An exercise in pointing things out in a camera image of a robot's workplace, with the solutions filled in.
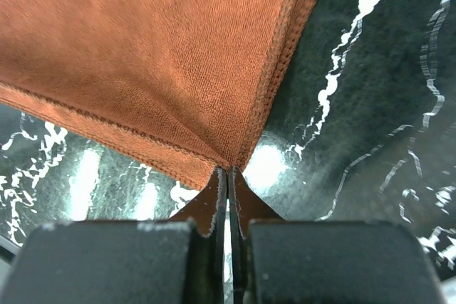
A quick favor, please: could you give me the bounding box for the brown towel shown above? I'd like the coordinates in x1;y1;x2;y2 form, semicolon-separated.
1;0;317;190

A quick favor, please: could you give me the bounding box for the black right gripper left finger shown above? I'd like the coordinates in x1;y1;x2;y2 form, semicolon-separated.
1;168;227;303

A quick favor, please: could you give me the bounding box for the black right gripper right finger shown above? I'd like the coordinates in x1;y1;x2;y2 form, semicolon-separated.
227;167;445;303

